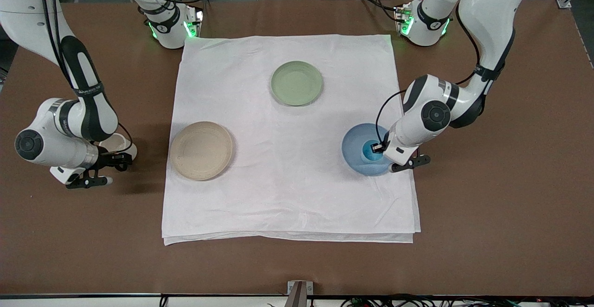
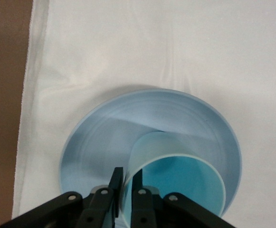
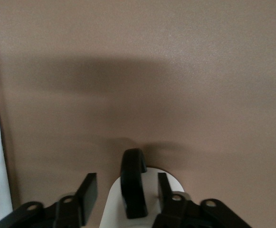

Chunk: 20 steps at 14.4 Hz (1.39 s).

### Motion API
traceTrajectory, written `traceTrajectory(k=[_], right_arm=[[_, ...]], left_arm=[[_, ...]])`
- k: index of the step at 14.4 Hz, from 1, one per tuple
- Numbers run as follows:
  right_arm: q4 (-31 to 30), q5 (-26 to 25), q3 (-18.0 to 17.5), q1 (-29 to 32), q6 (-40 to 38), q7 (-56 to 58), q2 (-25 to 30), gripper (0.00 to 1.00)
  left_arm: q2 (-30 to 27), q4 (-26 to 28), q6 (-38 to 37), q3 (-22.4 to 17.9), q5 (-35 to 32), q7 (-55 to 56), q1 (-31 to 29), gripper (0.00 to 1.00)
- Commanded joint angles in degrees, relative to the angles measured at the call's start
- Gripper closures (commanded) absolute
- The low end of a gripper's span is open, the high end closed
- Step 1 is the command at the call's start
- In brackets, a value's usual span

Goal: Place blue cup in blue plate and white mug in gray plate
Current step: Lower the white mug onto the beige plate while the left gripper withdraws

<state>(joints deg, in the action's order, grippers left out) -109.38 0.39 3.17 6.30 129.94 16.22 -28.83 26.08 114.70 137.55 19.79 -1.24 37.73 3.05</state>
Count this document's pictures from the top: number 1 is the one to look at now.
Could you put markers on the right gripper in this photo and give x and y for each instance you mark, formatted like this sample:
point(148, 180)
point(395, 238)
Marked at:
point(110, 159)

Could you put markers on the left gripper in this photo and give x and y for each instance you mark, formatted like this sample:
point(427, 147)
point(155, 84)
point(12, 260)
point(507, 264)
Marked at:
point(381, 147)

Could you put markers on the blue ceramic cup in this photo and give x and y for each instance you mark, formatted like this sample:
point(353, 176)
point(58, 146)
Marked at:
point(369, 155)

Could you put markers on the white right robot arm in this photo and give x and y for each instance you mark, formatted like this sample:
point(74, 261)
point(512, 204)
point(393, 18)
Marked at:
point(21, 10)

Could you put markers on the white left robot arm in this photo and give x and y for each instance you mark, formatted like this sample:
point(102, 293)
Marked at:
point(487, 15)

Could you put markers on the blue plate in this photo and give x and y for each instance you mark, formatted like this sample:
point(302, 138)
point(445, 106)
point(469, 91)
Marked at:
point(355, 151)

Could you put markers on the beige gray plate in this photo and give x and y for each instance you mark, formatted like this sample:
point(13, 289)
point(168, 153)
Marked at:
point(201, 150)

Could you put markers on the green plate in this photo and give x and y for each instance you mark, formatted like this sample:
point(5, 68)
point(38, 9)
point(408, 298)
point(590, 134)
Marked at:
point(297, 83)

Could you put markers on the white table cloth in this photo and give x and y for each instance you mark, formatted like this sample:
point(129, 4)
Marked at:
point(287, 182)

